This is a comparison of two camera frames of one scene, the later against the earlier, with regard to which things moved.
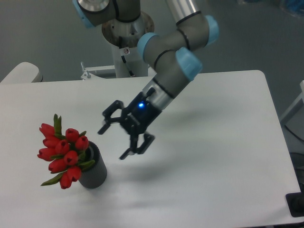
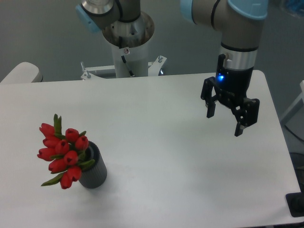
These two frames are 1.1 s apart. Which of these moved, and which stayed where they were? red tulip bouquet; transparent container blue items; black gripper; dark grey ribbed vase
Moved: black gripper
Stayed: dark grey ribbed vase; red tulip bouquet; transparent container blue items
